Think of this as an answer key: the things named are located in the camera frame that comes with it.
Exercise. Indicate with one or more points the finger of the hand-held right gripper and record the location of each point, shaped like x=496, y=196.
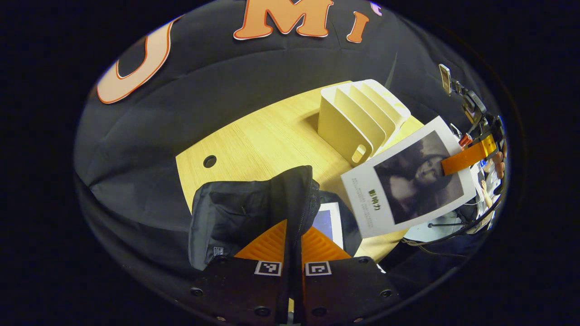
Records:
x=462, y=158

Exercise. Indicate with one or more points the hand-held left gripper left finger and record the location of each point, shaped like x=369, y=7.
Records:
x=235, y=290

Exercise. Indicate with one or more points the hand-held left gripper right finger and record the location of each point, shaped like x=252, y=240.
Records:
x=344, y=290

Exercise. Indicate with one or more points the grey portrait cover book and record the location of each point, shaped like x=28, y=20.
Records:
x=408, y=185

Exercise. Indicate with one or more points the blue cover book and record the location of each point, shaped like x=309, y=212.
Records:
x=328, y=222

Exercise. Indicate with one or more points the black schoolbag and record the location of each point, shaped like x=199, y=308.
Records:
x=226, y=213

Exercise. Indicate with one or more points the cream bookshelf rack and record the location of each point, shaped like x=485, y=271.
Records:
x=337, y=127

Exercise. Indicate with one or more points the small red box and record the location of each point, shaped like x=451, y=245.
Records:
x=465, y=139

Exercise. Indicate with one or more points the black backdrop cloth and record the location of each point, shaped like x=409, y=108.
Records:
x=226, y=77

